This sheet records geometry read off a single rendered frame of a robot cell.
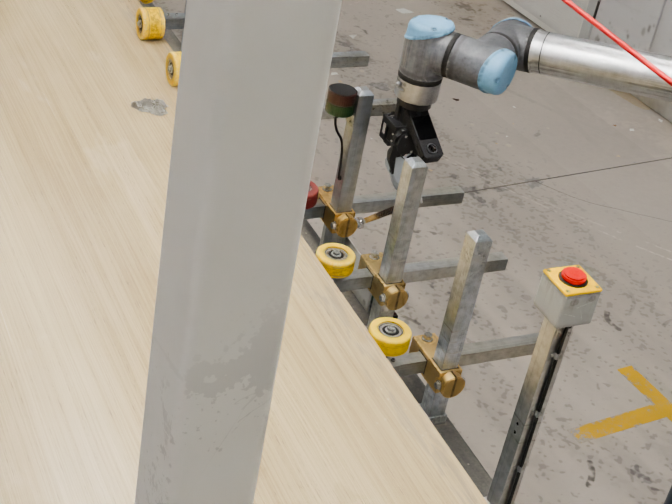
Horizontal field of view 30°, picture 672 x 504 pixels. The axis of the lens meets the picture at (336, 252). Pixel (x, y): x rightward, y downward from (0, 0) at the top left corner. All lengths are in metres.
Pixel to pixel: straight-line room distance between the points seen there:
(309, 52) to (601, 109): 5.09
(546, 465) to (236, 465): 2.94
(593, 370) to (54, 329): 2.12
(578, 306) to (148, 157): 1.11
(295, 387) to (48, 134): 0.93
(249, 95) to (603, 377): 3.47
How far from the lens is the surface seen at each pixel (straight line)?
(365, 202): 2.78
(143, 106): 2.91
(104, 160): 2.71
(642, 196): 4.98
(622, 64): 2.50
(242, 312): 0.57
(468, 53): 2.44
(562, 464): 3.57
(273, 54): 0.50
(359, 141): 2.62
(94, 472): 1.97
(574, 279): 1.99
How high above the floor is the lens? 2.28
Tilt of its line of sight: 33 degrees down
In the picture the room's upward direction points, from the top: 11 degrees clockwise
